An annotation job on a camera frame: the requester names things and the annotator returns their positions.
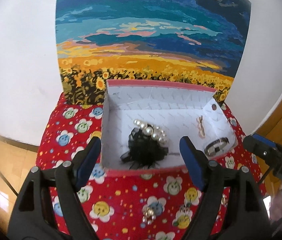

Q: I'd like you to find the pink flower hair clip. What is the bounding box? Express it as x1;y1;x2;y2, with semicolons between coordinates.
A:
197;115;206;139

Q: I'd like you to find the white pearl bracelet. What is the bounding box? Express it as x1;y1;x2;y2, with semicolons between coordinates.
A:
133;119;169;145

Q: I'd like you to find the black feather bow hair claw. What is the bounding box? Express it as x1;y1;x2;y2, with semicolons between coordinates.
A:
120;127;169;170

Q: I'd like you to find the small crystal earring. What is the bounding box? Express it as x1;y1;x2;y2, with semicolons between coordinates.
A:
180;204;191;215

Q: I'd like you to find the red smiley flower cloth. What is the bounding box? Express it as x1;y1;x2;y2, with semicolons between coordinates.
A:
36;92;269;240

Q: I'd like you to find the pink cardboard box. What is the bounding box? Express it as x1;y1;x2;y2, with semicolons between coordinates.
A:
100;80;238;177

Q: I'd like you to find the sunflower field sunset painting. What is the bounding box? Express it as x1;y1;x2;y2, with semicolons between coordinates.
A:
55;0;251;105

